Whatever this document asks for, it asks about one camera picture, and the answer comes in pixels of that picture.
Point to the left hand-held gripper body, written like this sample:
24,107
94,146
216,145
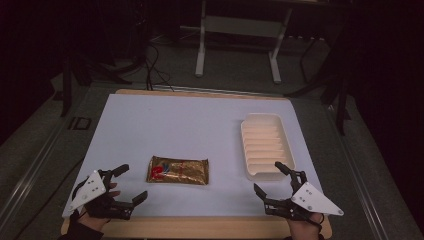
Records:
87,191

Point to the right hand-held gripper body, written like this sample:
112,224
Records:
313,200

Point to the white ribbed plastic tray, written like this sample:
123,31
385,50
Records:
266,146

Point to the gold foil snack packet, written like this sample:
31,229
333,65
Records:
178,170

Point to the person's left hand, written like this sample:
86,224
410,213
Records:
91,221

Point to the person's right hand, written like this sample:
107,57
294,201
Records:
305,230

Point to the black floor socket plate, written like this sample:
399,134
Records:
80,123

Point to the light blue table mat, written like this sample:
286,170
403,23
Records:
183,126

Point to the black metal stand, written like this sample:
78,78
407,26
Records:
66,86
341,100

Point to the metal floor rail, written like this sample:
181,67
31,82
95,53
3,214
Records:
30,176
360,173
216,90

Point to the white metal desk frame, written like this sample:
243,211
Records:
200,50

